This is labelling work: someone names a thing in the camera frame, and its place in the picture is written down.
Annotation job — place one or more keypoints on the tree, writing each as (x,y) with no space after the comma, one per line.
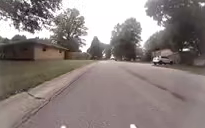
(70,26)
(23,13)
(126,36)
(96,46)

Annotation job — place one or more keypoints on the fence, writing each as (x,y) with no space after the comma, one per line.
(76,55)

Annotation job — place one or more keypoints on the grey asphalt road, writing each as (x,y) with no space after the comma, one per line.
(123,96)

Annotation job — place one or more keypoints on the white car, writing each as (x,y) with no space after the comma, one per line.
(161,60)

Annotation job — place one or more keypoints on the brick house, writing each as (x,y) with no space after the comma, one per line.
(40,51)

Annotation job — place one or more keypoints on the robot's own part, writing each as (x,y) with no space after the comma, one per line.
(63,126)
(133,126)

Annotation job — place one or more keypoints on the pale concrete kerb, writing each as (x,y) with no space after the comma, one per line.
(30,96)

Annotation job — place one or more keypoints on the grass verge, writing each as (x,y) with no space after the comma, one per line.
(23,73)

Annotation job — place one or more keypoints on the group of trees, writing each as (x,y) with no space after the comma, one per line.
(183,23)

